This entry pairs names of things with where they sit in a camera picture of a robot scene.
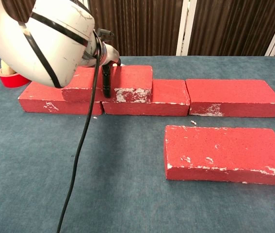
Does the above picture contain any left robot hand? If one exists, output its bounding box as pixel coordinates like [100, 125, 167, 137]
[94, 42, 121, 99]

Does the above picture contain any red foam brick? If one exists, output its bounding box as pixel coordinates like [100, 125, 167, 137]
[185, 78, 275, 118]
[61, 65, 153, 103]
[17, 81, 103, 116]
[163, 124, 275, 186]
[101, 79, 191, 117]

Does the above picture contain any red tape roll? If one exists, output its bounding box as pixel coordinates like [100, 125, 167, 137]
[0, 67, 30, 88]

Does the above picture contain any mayonnaise bottle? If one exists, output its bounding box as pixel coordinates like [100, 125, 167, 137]
[0, 60, 15, 76]

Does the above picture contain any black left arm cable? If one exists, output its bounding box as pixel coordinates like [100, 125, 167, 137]
[56, 28, 115, 233]

